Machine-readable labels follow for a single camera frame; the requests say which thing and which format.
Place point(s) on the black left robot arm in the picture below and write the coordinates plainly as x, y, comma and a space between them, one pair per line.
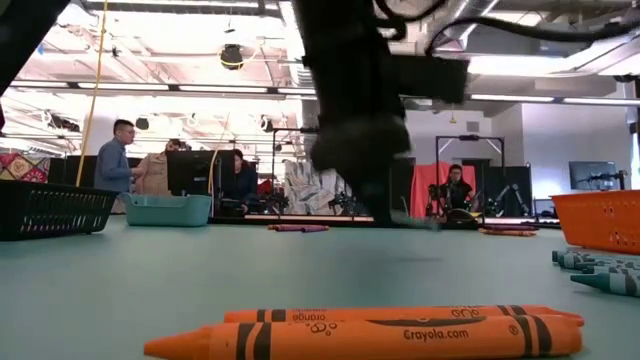
350, 60

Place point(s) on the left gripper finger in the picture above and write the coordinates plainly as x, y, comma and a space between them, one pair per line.
380, 202

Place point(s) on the black plastic basket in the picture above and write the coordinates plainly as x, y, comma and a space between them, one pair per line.
50, 210

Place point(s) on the black partition panel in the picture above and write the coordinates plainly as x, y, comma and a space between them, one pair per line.
515, 175
65, 172
405, 190

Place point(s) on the black round ceiling lamp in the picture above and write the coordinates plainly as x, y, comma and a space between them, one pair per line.
265, 124

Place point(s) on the orange plastic basket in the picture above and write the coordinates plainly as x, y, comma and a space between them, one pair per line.
600, 222

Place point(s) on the yellow hanging pendant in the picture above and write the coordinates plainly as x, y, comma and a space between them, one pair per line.
452, 118

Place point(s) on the colourful patterned quilt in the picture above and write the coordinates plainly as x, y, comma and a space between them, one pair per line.
22, 167

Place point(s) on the white tube light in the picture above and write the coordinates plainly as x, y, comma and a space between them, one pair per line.
510, 97
222, 89
295, 91
600, 101
130, 86

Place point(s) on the teal table mat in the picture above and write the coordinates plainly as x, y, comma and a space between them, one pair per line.
150, 280

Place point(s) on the orange hanging cloth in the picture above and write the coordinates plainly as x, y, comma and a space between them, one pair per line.
425, 180

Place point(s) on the distant grey robot arm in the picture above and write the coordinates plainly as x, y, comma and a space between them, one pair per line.
510, 197

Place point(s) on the person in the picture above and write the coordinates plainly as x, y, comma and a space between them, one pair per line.
156, 175
243, 182
112, 167
457, 189

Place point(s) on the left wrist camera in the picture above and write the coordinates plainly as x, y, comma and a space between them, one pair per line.
432, 79

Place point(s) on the purple crayon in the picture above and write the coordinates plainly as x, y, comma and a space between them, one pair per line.
512, 227
290, 227
316, 229

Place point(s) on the grey rectangular air duct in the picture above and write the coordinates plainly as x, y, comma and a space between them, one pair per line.
500, 46

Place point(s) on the dark wall screen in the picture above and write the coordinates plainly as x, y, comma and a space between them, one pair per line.
585, 172

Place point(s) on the teal plastic basket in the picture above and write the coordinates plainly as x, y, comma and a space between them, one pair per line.
167, 212

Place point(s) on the white leaf-patterned cloth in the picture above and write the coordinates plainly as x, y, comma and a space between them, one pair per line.
300, 190

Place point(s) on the black metal frame stand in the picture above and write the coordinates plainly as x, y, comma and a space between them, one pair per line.
290, 130
470, 137

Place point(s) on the grey wall vent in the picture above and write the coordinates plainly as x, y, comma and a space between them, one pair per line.
472, 126

